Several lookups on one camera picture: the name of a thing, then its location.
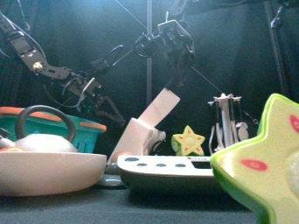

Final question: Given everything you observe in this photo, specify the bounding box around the white toy bowl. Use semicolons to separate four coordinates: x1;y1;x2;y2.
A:
0;150;108;197

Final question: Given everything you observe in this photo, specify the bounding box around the orange toy food piece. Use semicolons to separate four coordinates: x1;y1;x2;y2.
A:
0;146;27;153

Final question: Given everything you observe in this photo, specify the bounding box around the grey round disc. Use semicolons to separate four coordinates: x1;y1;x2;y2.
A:
98;163;127;187

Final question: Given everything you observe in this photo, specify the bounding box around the white utensil rack stand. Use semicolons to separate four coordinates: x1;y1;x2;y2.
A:
207;92;250;156

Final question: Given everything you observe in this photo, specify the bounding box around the green yellow starfruit slice toy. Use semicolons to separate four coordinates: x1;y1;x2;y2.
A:
171;125;207;157

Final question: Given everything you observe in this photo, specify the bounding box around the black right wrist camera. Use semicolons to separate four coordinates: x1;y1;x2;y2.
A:
134;32;167;59

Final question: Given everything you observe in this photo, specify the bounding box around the white toy fork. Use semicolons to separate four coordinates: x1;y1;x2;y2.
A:
210;125;218;156

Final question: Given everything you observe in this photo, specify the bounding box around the white toy ladle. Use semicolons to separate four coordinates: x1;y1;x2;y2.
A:
235;122;250;142

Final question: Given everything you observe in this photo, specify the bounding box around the teal basket orange rim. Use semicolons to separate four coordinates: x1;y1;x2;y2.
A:
0;106;108;154

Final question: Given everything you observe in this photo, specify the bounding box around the peach toy fruit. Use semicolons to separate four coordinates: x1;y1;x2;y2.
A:
112;150;135;163

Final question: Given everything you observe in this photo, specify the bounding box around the white knife holder block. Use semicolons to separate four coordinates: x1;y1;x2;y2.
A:
107;117;167;165

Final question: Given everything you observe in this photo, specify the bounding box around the thin metal frame pole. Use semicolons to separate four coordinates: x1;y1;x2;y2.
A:
146;0;155;107

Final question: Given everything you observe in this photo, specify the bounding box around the large green starfruit toy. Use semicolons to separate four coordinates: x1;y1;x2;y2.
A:
210;93;299;224

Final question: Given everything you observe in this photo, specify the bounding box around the white kettle grey handle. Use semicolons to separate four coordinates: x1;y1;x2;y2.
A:
0;104;80;153

